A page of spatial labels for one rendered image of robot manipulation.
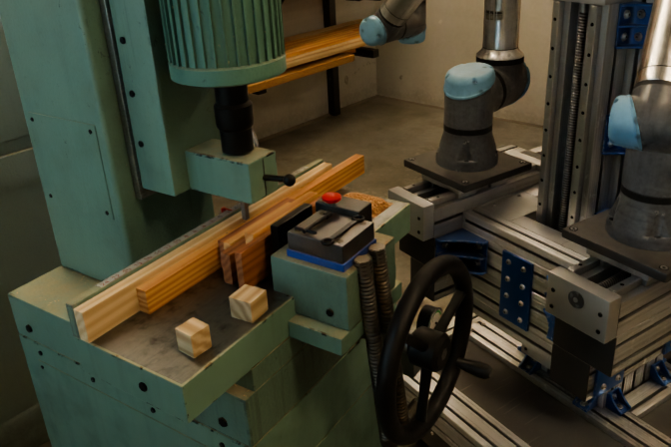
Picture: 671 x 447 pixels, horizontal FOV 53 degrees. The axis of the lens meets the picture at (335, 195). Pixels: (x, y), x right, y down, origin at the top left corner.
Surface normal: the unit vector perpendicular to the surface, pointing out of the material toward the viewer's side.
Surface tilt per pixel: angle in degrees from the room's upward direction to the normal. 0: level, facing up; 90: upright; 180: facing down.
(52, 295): 0
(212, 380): 90
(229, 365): 90
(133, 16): 90
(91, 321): 90
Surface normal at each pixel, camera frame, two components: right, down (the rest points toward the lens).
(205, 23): -0.12, 0.41
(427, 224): 0.55, 0.32
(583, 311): -0.84, 0.26
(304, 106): 0.75, 0.24
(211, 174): -0.55, 0.36
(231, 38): 0.26, 0.38
